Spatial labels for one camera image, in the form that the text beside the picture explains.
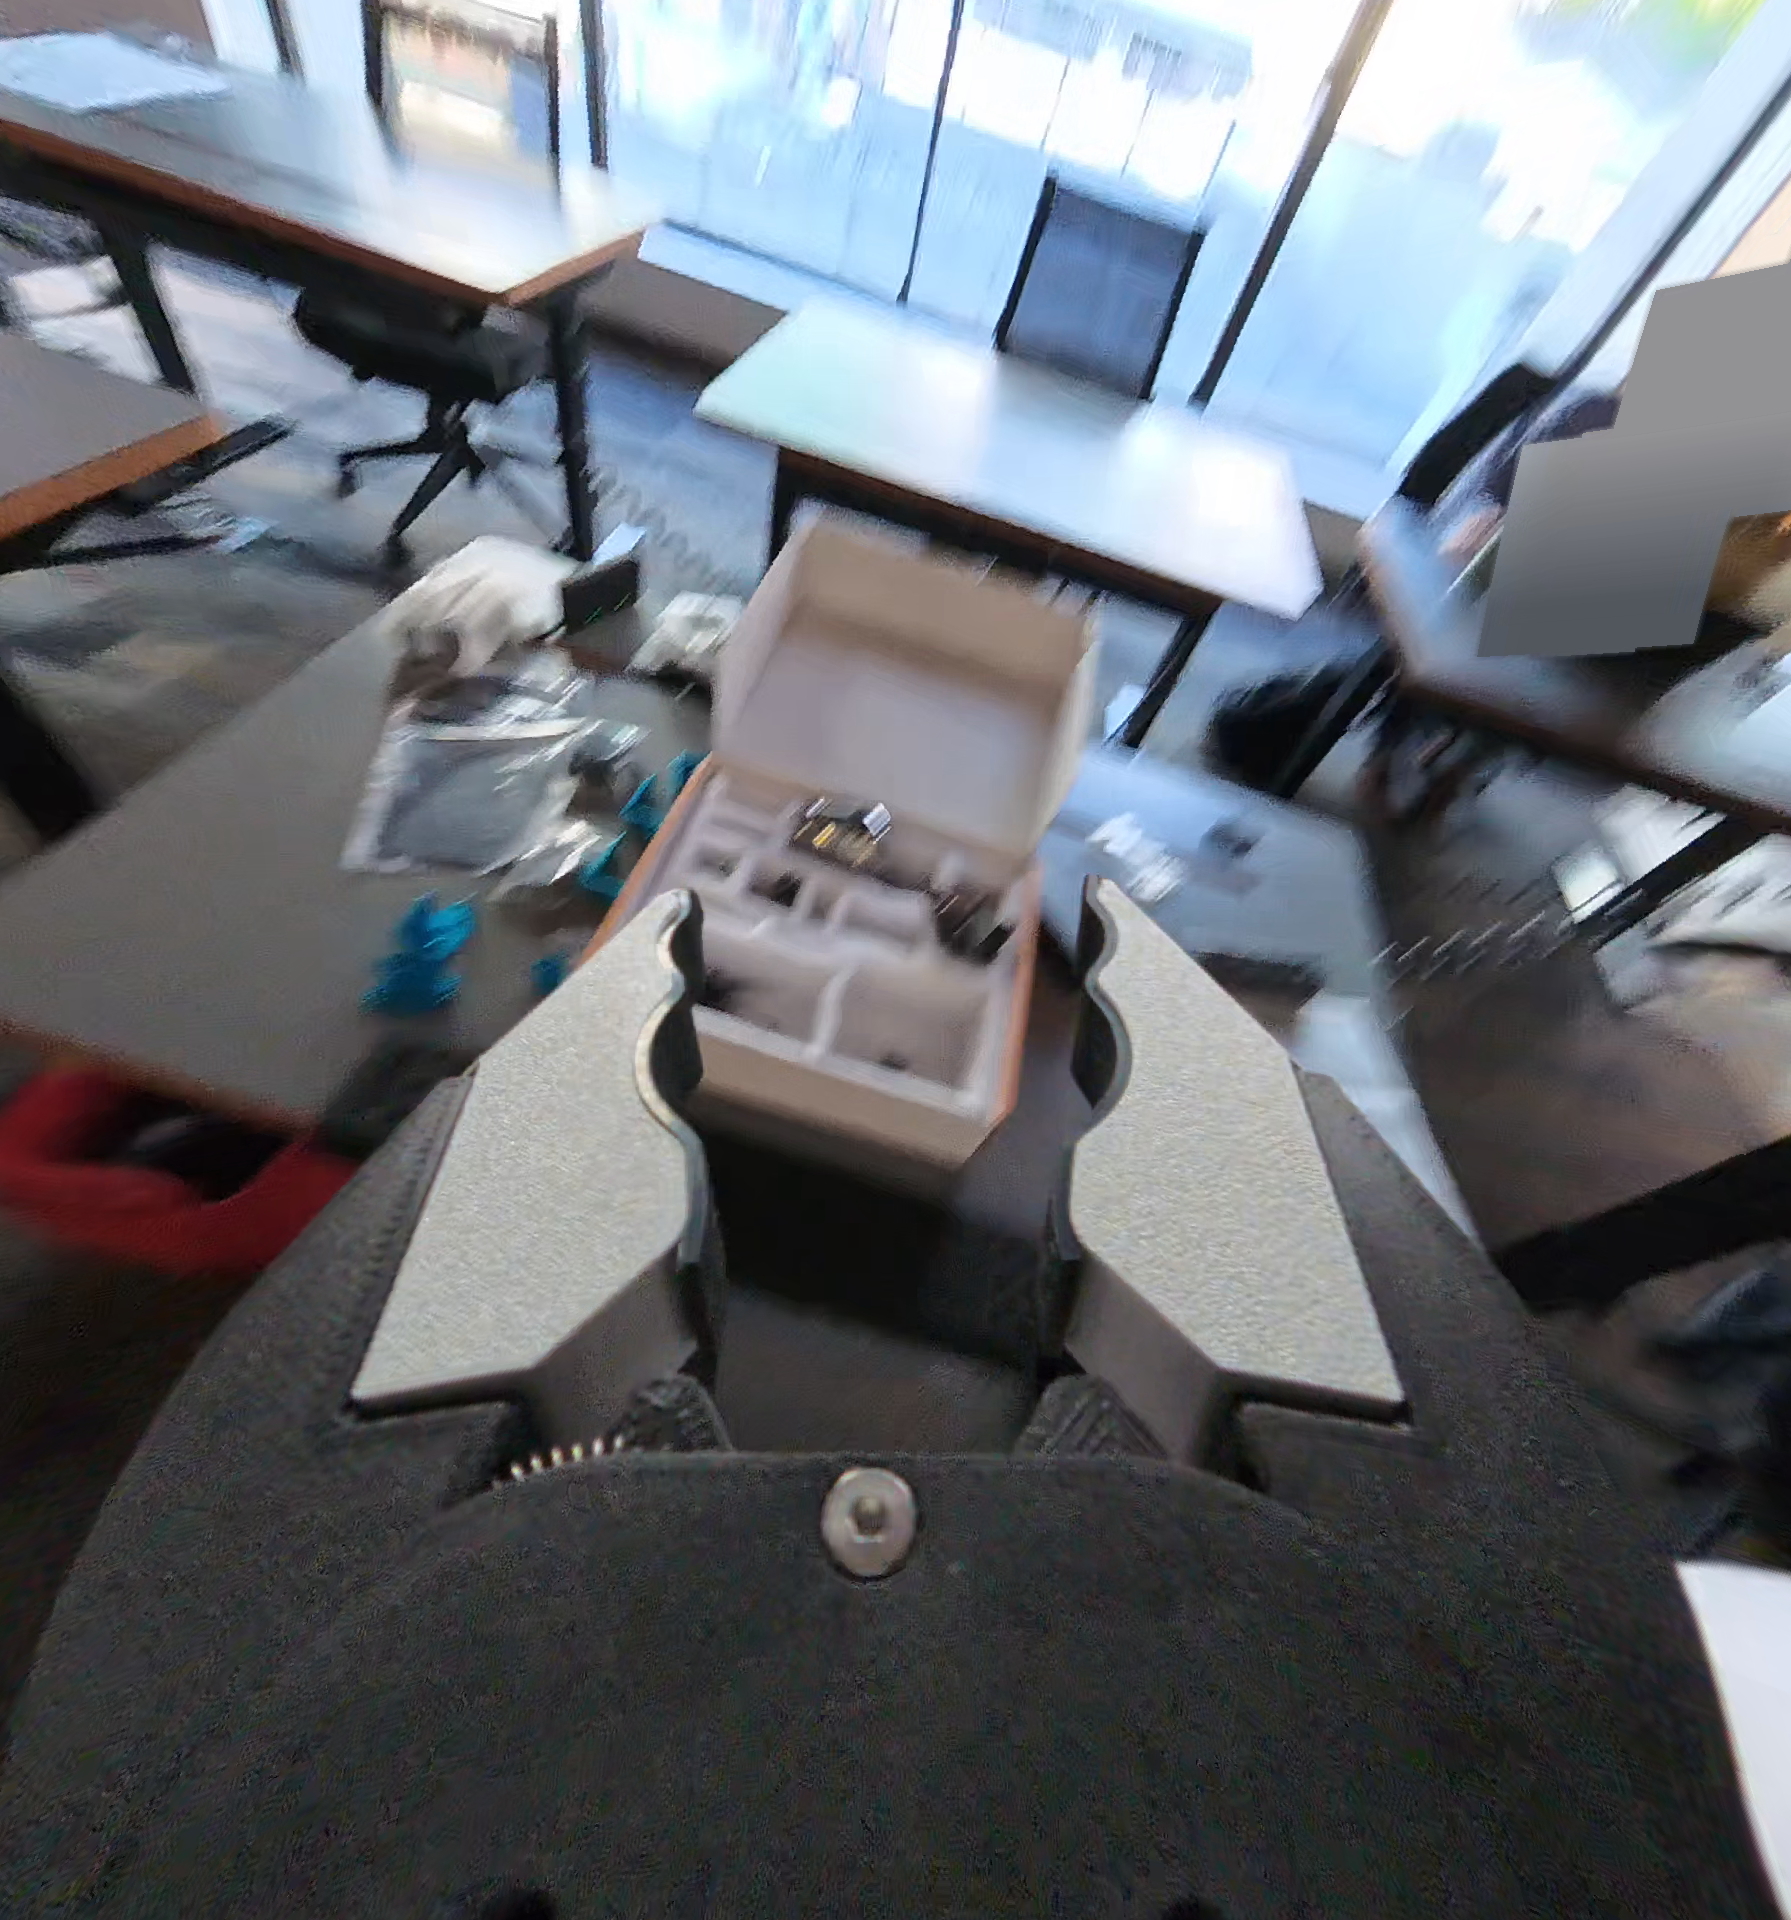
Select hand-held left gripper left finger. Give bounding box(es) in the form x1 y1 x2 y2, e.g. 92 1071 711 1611
352 887 728 1450

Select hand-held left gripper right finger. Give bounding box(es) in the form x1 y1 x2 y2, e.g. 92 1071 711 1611
1038 878 1411 1467

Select cardboard kit box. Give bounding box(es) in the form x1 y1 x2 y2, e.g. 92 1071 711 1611
585 507 1108 1189

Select brown-edged office desk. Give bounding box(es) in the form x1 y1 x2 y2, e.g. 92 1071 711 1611
0 37 655 558
1357 494 1791 847
0 307 292 846

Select white foam sheet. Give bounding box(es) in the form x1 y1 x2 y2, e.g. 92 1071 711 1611
1049 758 1377 991

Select dark plastic bag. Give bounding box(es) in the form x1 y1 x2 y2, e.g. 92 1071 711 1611
340 674 647 892

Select black floor bag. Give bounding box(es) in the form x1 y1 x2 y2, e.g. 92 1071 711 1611
1208 662 1397 801

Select red bag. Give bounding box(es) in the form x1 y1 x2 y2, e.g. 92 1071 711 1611
0 1069 361 1280

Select white crumpled packaging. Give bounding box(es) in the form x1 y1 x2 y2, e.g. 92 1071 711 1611
393 535 576 662

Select small black box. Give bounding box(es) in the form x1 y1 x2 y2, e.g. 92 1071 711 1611
564 545 650 638

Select grey rolling table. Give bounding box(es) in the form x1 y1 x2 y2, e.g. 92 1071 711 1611
694 289 1325 752

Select black swivel chair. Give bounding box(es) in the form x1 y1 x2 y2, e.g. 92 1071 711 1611
294 272 555 570

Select black mesh chair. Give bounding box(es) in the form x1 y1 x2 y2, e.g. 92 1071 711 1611
996 169 1215 401

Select large glass window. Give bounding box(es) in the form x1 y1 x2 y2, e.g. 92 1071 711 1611
599 0 1791 424

